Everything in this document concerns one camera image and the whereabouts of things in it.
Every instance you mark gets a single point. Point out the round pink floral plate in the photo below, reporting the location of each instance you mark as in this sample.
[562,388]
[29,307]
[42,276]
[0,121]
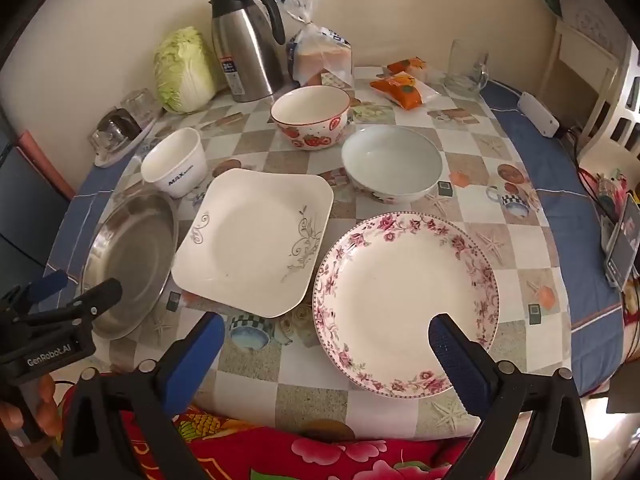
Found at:
[400,290]

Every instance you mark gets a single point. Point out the strawberry print bowl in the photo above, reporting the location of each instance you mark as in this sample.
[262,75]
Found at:
[310,135]

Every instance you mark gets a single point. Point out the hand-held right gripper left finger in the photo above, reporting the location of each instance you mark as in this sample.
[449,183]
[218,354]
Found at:
[200,345]

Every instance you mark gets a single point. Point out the napa cabbage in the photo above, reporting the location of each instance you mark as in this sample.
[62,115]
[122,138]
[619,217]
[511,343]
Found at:
[182,70]

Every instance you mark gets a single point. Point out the white power strip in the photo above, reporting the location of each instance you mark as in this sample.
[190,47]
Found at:
[537,112]

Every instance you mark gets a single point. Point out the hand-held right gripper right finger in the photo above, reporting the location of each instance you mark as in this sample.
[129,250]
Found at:
[455,360]

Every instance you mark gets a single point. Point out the clear drinking glass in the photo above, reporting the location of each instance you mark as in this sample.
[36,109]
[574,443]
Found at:
[140,106]

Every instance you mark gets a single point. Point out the bagged sliced bread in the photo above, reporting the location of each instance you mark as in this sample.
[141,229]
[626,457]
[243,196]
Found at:
[322,55]

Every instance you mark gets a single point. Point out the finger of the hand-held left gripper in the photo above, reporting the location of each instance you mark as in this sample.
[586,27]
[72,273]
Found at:
[100,294]
[47,285]

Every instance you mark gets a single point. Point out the pale blue bowl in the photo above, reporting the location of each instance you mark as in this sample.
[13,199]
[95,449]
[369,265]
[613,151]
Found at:
[390,155]

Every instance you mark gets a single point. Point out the cream wooden shelf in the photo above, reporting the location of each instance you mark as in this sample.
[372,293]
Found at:
[575,75]

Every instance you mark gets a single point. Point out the orange snack packet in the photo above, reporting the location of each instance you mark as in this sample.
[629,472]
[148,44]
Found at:
[400,87]
[405,66]

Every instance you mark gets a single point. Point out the red floral cloth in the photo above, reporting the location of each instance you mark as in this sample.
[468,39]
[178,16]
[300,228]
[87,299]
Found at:
[300,455]

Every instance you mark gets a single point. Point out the floral oval tray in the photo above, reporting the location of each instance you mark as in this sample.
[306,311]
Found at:
[117,158]

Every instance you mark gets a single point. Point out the clear glass mug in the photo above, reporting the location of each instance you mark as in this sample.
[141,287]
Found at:
[462,67]

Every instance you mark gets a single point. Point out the reddish wooden panel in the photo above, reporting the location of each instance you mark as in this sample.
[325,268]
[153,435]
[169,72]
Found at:
[37,152]

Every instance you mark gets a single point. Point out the steel thermos jug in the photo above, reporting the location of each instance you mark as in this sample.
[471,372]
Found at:
[245,50]

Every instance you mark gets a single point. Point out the glass teapot with dark lid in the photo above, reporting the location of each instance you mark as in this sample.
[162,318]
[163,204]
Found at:
[117,127]

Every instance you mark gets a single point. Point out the small white MAX cup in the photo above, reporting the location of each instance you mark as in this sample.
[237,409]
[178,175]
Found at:
[175,170]

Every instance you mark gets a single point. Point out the white plastic chair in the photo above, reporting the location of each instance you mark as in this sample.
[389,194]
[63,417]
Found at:
[615,110]

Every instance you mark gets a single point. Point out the pale printed box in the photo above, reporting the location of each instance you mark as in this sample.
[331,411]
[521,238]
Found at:
[595,20]

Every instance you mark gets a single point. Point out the colourful clutter pile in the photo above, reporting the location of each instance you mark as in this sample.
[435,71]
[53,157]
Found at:
[605,187]

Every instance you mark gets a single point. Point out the square white plate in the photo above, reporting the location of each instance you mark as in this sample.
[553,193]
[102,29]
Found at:
[250,240]

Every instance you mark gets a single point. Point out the person's left hand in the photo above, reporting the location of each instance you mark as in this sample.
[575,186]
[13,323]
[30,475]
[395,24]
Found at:
[46,402]

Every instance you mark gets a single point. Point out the small dark screen device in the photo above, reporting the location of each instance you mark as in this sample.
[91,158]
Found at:
[622,245]

